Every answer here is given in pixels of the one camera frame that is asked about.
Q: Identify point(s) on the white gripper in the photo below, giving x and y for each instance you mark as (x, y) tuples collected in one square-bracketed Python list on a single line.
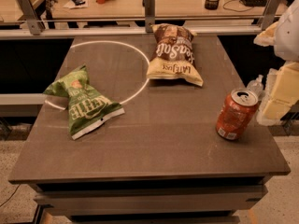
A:
[(289, 34)]

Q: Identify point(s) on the red coke can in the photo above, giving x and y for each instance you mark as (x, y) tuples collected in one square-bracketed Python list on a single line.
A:
[(237, 111)]

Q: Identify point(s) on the clear sanitizer bottle left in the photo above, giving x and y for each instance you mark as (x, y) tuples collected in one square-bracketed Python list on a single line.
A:
[(256, 85)]

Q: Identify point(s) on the black mesh pen cup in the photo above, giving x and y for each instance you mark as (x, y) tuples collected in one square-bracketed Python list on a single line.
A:
[(211, 4)]

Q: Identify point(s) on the brown sea salt chips bag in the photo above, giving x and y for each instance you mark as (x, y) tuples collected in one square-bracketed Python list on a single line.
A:
[(173, 57)]

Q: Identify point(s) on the green Kettle chips bag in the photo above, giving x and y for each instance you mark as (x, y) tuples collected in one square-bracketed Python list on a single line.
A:
[(88, 109)]

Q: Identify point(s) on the grey table drawer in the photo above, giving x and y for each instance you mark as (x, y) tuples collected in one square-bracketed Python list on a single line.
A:
[(149, 201)]

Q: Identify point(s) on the right metal bracket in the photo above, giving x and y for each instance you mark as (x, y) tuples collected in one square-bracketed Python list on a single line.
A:
[(269, 14)]

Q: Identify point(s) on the metal bracket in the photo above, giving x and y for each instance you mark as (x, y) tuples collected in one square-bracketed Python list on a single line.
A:
[(35, 25), (269, 14), (149, 6)]

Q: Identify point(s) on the middle metal bracket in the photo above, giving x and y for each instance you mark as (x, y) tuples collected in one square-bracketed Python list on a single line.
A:
[(149, 6)]

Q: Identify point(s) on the left metal bracket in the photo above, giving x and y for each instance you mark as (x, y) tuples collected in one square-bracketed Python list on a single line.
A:
[(35, 25)]

